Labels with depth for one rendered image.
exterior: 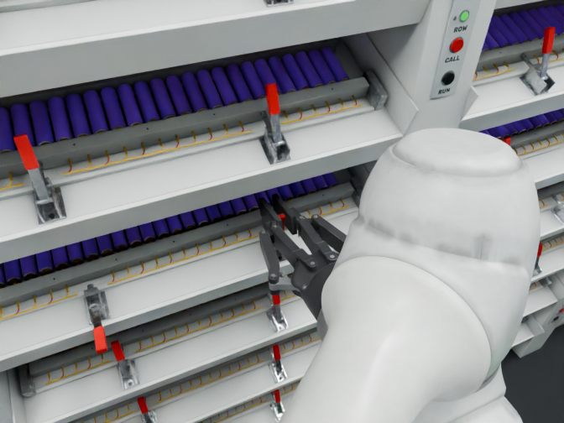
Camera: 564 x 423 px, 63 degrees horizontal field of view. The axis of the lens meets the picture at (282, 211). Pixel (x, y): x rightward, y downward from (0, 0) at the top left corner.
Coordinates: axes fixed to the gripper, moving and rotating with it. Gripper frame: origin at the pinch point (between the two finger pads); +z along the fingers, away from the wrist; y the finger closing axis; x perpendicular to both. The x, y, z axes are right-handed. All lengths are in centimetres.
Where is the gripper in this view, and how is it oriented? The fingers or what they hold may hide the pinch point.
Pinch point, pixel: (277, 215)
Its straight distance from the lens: 64.4
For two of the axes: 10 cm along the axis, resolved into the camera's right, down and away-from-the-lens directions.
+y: 9.2, -2.7, 2.9
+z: -3.9, -4.8, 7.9
